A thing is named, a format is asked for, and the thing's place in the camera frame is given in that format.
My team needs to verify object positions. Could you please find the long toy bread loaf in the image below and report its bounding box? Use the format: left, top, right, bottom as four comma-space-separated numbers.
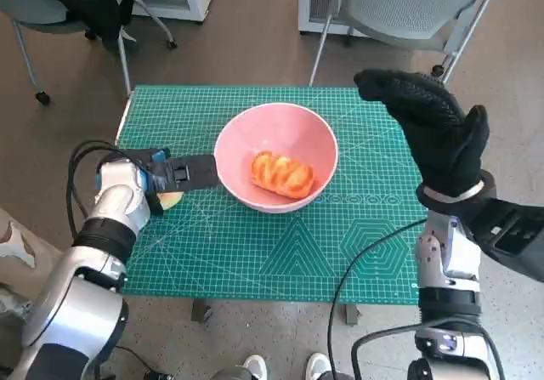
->
250, 150, 318, 199

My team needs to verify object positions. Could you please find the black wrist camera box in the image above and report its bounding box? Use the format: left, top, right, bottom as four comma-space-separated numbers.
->
163, 153, 222, 194
456, 196, 544, 283

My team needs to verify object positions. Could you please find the long black cable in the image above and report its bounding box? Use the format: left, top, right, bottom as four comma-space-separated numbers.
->
326, 217, 428, 380

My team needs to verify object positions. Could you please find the black left hand blue tape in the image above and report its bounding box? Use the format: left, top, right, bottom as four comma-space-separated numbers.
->
125, 146, 173, 218

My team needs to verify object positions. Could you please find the person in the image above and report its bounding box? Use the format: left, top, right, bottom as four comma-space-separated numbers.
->
42, 0, 148, 54
0, 207, 60, 313

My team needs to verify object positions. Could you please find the white shoe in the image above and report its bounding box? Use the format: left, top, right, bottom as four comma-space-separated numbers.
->
242, 353, 269, 380
305, 351, 332, 380

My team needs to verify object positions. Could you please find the round toy bread bun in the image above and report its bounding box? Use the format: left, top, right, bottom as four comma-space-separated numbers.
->
155, 190, 184, 211

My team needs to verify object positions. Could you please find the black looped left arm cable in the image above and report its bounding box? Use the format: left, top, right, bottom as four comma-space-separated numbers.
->
67, 140, 133, 236

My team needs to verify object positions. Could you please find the green cutting mat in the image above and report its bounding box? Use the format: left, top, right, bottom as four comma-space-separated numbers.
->
114, 84, 429, 304

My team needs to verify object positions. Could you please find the grey blue seat chair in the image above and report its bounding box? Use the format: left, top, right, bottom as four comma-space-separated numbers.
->
0, 0, 179, 105

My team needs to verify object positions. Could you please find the black knitted gloved right hand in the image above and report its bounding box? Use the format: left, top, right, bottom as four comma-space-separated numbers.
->
353, 68, 490, 198

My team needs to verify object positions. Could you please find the grey table leg bracket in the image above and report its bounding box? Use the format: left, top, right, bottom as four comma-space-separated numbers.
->
344, 303, 362, 326
191, 298, 213, 324

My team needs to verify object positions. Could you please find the black looped right arm cable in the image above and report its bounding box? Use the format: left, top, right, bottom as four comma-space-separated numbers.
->
351, 318, 507, 380

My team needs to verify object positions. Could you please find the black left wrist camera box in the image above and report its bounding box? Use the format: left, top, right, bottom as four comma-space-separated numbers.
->
163, 153, 222, 194

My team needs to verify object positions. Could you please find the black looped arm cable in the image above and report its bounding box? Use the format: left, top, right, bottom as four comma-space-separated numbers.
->
351, 318, 507, 380
67, 140, 133, 236

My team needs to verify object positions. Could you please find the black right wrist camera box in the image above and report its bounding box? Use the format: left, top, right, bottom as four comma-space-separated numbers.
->
456, 196, 544, 283

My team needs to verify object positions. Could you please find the black floor cable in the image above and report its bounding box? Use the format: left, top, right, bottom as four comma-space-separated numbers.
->
114, 344, 148, 380

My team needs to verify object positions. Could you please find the pink bowl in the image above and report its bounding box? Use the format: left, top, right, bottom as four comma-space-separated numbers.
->
213, 102, 340, 214

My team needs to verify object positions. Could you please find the grey mesh back chair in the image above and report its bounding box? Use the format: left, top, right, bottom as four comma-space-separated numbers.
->
308, 0, 518, 88

